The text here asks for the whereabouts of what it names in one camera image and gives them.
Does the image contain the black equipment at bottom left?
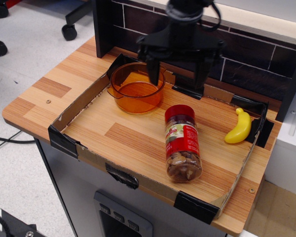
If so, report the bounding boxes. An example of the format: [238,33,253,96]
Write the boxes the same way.
[0,208,45,237]

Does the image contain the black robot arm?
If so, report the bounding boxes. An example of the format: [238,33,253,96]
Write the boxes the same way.
[137,0,225,89]

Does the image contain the yellow toy banana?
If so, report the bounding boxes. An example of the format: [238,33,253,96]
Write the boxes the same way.
[224,108,252,144]

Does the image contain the amber glass pot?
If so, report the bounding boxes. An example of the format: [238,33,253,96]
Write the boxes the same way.
[108,62,166,114]

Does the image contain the red-lidded basil spice bottle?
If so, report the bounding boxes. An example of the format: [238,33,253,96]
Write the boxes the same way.
[165,104,203,183]

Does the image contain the dark tiled backsplash panel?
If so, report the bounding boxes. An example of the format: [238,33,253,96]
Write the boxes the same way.
[92,0,296,121]

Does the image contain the black floor cable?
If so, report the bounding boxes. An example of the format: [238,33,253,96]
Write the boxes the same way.
[0,130,36,152]

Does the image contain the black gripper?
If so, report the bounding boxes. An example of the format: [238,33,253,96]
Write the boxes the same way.
[137,23,224,89]

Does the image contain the white side cabinet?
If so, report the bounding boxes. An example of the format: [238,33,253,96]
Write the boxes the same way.
[265,94,296,194]

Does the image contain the cardboard fence with black tape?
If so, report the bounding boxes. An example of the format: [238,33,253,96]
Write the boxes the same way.
[48,54,272,226]

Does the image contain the black chair base with casters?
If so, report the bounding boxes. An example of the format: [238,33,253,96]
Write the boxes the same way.
[61,0,92,41]

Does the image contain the grey control panel with buttons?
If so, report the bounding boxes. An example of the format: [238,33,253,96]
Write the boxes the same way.
[94,192,153,237]

